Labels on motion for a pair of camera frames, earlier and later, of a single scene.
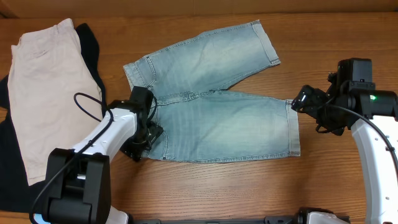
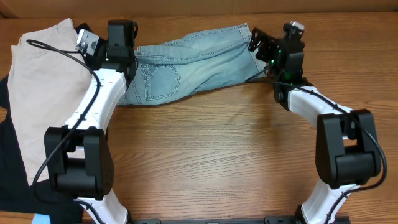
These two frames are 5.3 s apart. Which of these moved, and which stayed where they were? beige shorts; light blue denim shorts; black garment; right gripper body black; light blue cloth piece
Moved: right gripper body black; light blue denim shorts
Stayed: black garment; light blue cloth piece; beige shorts
